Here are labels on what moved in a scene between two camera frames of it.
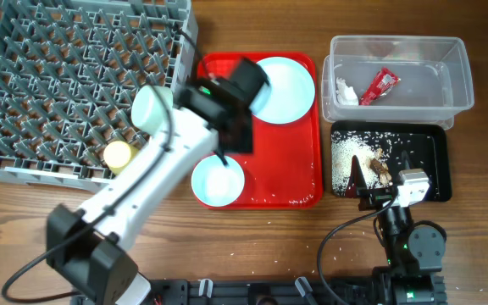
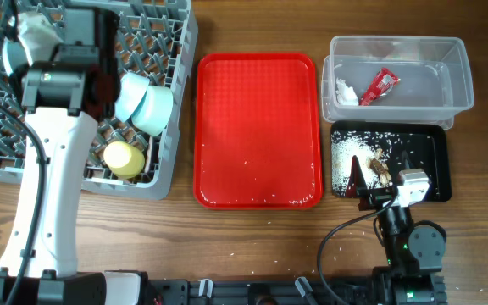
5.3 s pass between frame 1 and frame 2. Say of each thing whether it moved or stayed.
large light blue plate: moved
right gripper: stayed
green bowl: stayed
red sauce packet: stayed
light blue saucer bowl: moved
